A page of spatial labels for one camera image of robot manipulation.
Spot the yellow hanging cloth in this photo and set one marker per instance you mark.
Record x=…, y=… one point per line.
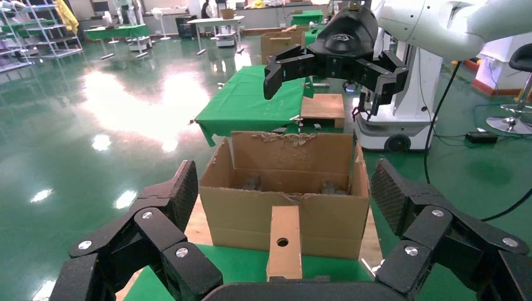
x=66, y=16

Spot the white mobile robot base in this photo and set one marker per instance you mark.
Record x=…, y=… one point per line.
x=139, y=43
x=226, y=40

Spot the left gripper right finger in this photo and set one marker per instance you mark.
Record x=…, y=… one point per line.
x=440, y=241

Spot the white and red booth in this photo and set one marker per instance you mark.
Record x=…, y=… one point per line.
x=498, y=62

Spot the white wheeled robot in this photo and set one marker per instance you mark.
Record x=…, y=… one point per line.
x=415, y=95

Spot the large open cardboard carton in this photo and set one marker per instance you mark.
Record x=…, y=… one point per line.
x=324, y=224

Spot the black bar stool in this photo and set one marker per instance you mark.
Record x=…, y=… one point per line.
x=521, y=60

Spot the white table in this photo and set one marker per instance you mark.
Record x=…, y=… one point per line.
x=216, y=21

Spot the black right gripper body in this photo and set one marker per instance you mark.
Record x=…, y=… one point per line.
x=345, y=45

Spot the black power adapter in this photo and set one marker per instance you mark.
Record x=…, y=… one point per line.
x=481, y=137

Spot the brown cardboard box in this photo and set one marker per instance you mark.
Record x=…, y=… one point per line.
x=282, y=43

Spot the green cloth on side table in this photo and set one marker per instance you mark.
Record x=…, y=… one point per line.
x=249, y=99

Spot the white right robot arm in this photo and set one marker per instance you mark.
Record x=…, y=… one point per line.
x=436, y=25

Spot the green covered table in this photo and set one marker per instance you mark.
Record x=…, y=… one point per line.
x=118, y=32
x=306, y=17

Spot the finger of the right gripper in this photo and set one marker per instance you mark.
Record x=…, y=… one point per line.
x=386, y=81
x=287, y=66

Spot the white standing fan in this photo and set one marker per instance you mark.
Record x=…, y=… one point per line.
x=160, y=14

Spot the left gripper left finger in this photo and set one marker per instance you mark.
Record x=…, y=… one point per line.
x=166, y=232

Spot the white metal shelving rack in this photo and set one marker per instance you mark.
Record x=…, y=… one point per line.
x=45, y=37

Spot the wooden crate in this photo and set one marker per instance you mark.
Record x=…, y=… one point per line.
x=324, y=108

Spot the silver metal table clip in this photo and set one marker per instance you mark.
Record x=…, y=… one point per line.
x=297, y=119

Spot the small cardboard box with hole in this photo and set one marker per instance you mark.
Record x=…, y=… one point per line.
x=284, y=257

